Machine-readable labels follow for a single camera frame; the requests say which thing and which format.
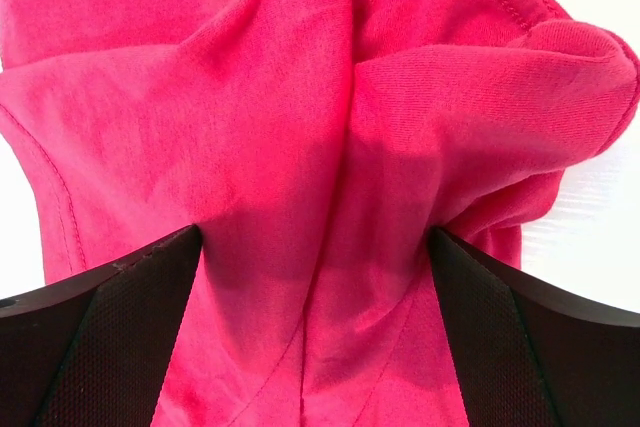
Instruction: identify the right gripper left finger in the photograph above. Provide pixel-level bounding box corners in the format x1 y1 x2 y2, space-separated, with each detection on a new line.
1 225 201 426

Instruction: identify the bright red t shirt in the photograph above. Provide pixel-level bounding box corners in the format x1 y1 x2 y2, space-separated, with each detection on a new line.
1 0 639 426

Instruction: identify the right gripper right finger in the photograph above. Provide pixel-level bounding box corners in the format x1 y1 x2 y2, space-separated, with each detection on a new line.
429 228 639 427

